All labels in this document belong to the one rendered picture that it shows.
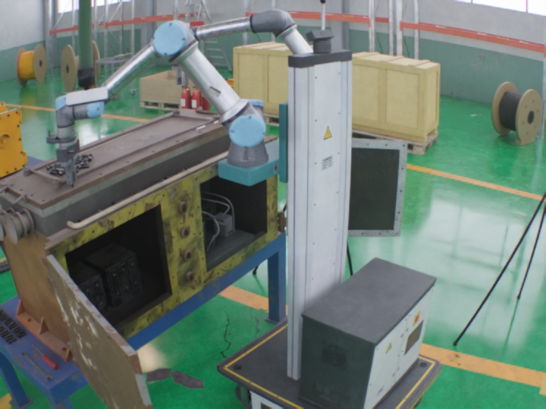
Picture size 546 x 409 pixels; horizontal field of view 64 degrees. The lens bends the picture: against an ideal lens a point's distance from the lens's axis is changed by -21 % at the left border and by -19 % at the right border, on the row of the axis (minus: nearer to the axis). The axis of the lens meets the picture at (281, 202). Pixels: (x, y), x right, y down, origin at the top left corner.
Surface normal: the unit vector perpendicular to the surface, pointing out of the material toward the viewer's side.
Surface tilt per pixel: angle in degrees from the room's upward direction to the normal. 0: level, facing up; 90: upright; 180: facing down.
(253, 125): 96
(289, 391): 0
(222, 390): 0
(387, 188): 90
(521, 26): 90
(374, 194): 90
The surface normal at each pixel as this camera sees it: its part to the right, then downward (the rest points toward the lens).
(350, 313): 0.00, -0.91
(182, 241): 0.84, 0.22
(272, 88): -0.58, 0.33
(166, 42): 0.00, 0.30
